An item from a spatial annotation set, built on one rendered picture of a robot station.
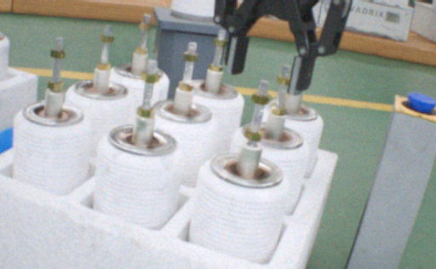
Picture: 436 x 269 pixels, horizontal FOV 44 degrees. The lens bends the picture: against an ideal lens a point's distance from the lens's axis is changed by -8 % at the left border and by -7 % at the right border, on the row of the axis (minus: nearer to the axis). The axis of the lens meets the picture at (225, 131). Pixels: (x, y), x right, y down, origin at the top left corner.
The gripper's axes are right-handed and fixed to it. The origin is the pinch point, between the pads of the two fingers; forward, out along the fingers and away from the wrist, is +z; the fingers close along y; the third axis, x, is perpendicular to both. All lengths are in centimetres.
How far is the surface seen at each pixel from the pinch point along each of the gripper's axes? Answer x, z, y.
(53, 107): 7.5, 9.5, 21.8
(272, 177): -0.5, 10.5, -2.8
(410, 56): -233, 33, 43
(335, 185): -61, 36, 10
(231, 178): 3.3, 10.4, -0.2
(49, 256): 12.7, 24.5, 15.6
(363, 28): -220, 25, 66
